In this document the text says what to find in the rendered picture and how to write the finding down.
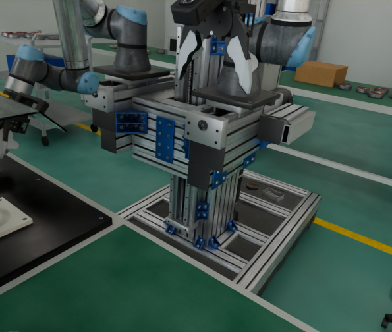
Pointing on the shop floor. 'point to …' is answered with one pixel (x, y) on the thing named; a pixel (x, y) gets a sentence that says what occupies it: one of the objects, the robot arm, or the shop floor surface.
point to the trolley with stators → (56, 114)
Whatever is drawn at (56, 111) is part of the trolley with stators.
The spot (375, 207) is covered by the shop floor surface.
